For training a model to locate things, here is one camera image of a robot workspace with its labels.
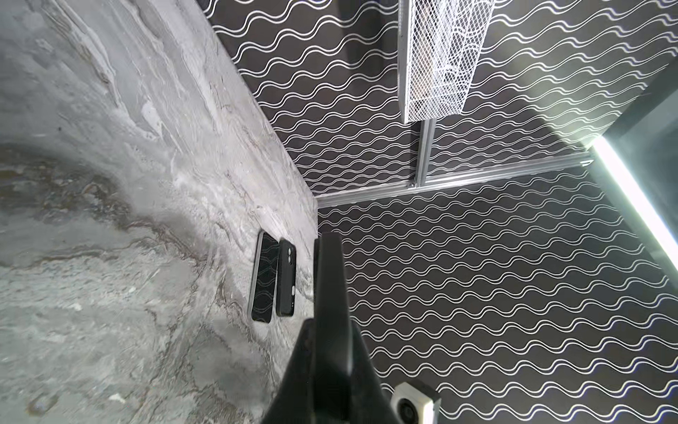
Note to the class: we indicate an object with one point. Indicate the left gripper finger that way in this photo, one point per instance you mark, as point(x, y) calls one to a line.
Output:
point(329, 378)

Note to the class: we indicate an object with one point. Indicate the black phone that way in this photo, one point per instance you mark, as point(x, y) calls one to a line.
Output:
point(262, 296)

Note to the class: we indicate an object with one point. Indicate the black phone case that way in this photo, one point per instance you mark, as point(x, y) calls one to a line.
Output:
point(286, 279)

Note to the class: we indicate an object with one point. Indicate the LED light strip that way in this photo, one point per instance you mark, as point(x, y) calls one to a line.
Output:
point(637, 200)

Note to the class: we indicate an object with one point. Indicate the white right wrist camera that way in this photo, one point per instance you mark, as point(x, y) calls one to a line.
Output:
point(416, 402)

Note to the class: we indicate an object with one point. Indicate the white wire mesh basket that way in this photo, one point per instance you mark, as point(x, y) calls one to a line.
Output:
point(438, 47)

